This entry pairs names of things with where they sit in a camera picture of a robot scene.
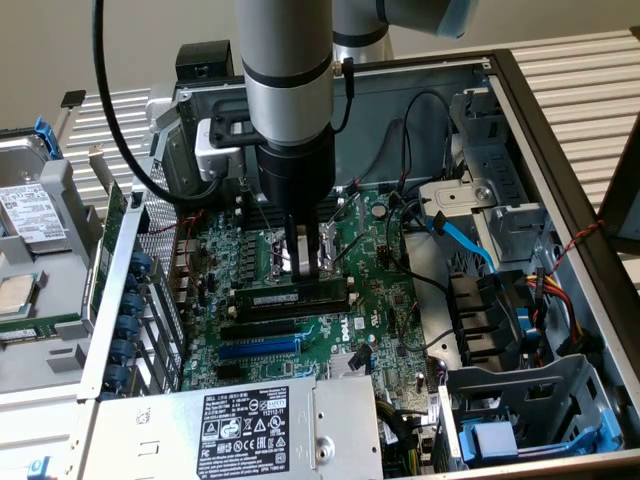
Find black fan shroud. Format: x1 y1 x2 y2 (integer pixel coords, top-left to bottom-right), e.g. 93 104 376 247
446 269 534 374

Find long black camera cable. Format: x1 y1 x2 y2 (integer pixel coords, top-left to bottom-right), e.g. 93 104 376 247
91 0 236 205

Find CPU socket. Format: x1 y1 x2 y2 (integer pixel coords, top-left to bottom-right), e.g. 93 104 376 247
269 229 331 276

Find silver hard disk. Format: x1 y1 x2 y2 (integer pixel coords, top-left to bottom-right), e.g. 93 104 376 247
0 133 76 257

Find silver bracket plate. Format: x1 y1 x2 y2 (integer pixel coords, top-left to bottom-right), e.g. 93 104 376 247
417 177 500 217

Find yellow red power wires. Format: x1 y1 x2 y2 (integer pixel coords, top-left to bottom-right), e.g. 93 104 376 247
524 267 589 346

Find green Dell motherboard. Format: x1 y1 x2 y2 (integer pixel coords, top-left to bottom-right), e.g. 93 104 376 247
172 187 444 404

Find green RAM stick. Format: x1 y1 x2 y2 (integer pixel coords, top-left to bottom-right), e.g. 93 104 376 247
233 276 350 310
0 325 54 344

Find blue wire connector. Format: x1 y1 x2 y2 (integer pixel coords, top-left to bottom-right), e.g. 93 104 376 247
514 307 535 346

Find green graphics card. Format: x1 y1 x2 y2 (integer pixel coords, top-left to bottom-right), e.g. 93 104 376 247
79 145 130 336

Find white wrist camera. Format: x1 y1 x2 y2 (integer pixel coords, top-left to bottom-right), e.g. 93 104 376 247
193 102 261 184

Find open metal PC case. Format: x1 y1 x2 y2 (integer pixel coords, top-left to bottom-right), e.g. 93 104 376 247
69 47 640 480

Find black box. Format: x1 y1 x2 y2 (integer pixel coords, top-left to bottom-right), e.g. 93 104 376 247
174 42 244 81

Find thin red wire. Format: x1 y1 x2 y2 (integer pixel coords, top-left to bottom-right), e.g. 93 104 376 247
148 209 206 281

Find dark framed panel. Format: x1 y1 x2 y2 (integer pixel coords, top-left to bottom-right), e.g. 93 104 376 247
597 112 640 256

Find tall metal disk bay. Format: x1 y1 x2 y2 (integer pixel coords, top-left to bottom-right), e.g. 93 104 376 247
417 87 554 266

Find grey parts rack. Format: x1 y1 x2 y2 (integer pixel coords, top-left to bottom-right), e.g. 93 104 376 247
0 127 101 396

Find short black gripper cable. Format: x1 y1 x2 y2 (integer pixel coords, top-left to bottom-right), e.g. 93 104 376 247
329 56 357 136

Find thick black wire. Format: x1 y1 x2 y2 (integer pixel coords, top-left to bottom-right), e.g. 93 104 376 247
384 194 451 296

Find blue plastic disk carrier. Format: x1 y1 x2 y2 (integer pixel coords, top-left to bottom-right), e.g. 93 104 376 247
457 419 624 469

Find red black twisted wire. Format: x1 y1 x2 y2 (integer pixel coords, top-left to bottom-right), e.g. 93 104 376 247
548 219 606 275

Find thin metal locking lever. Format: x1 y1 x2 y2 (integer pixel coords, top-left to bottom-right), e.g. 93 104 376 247
331 232 365 265
239 175 276 235

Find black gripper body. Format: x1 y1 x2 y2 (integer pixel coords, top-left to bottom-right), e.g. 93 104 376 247
256 130 337 217

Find blue disk bracket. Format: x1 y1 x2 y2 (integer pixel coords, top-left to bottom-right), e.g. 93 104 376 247
35 116 67 162

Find blue disk wire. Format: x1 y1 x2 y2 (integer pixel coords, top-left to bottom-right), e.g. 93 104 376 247
424 209 499 275

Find blue expansion slot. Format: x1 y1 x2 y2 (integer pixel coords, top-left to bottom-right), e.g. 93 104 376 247
217 335 302 360

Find silver power supply unit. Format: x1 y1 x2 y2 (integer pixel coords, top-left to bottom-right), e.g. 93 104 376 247
92 372 386 480

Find metal port block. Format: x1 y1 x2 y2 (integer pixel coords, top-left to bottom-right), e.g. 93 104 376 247
168 238 200 307

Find silver chipset heatsink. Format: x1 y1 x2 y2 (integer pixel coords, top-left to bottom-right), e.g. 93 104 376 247
327 349 374 384

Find arching black wire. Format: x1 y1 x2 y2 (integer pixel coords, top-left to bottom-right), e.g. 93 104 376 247
397 88 457 201

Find grey metal disk bay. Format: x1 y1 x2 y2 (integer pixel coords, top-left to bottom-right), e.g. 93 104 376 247
439 352 626 474

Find silver CPU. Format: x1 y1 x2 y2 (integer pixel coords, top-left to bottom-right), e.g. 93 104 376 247
0 273 41 321

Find dark blue retention clip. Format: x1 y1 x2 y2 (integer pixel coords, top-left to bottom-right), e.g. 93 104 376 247
103 363 130 391
117 314 141 341
130 249 154 275
109 338 136 365
122 292 149 317

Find long black expansion slot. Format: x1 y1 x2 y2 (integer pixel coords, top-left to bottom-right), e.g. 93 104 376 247
220 319 297 343

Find black wire plug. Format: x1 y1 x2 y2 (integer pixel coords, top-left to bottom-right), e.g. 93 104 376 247
347 343 375 372

